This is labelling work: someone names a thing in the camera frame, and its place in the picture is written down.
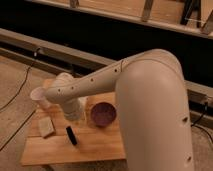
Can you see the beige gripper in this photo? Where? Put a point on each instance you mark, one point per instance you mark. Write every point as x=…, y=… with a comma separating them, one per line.
x=73, y=110

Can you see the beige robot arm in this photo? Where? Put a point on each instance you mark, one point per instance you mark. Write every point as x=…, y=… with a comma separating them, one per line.
x=152, y=105

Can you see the black eraser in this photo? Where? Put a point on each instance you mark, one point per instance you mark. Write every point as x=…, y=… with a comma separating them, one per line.
x=71, y=135

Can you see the purple bowl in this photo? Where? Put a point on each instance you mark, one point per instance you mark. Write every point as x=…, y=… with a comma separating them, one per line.
x=103, y=114

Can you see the beige sponge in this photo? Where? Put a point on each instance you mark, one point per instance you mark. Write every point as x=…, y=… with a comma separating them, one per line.
x=46, y=127

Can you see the wooden table board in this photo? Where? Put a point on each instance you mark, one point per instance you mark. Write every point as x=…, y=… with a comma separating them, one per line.
x=93, y=143

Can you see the white paper cup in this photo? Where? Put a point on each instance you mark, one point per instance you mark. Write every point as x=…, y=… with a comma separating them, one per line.
x=38, y=96

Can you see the grey metal rail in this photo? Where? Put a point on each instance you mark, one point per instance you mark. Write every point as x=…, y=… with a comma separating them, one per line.
x=66, y=53

